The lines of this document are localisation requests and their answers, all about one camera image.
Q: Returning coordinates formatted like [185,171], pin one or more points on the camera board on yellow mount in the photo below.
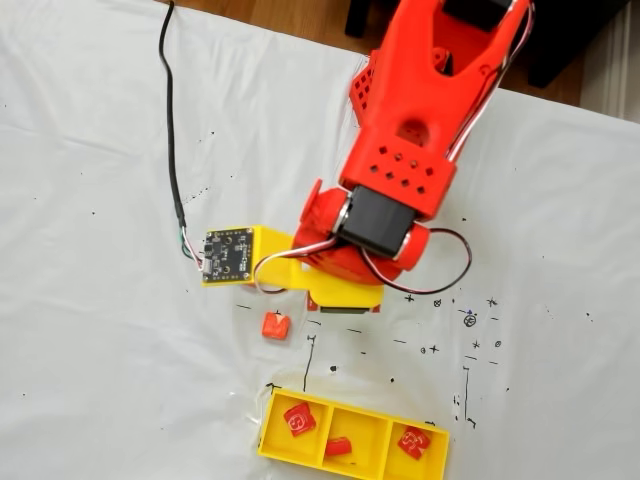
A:
[230,257]

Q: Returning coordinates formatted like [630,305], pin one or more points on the orange candy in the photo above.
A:
[276,327]

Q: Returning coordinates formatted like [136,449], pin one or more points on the yellow three-compartment box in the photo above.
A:
[360,425]

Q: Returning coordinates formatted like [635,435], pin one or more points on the red cherry candy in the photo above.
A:
[338,446]
[299,419]
[414,441]

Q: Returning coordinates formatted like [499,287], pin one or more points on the white plastic table cover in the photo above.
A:
[125,200]

